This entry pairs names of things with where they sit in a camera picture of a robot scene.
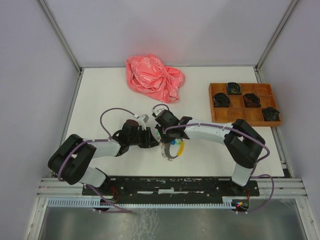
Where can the black coiled item middle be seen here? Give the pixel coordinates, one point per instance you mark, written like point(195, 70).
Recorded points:
point(251, 100)

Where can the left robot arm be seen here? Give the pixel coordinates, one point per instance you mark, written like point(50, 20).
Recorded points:
point(72, 159)

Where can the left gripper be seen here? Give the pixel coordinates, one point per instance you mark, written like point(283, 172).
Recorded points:
point(150, 141)

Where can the black coiled item right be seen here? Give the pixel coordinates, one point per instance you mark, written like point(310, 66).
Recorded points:
point(271, 114)

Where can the crumpled pink plastic bag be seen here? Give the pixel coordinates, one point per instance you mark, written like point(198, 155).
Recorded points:
point(149, 76)

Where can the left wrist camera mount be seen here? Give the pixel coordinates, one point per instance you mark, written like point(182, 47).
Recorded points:
point(142, 120)

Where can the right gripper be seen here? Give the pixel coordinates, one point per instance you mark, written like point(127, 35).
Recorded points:
point(164, 139)

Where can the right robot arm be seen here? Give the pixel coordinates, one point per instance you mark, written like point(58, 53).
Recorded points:
point(242, 141)

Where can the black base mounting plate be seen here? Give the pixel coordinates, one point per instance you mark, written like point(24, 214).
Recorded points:
point(172, 190)

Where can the black coiled item top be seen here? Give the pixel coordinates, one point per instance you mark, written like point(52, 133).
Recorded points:
point(233, 88)

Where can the black coiled item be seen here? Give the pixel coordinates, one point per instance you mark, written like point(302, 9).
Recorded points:
point(271, 114)
point(251, 100)
point(221, 100)
point(233, 88)

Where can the wooden compartment tray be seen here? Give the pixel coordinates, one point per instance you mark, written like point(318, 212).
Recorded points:
point(237, 109)

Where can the black coiled item left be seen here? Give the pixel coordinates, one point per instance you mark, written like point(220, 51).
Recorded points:
point(221, 100)

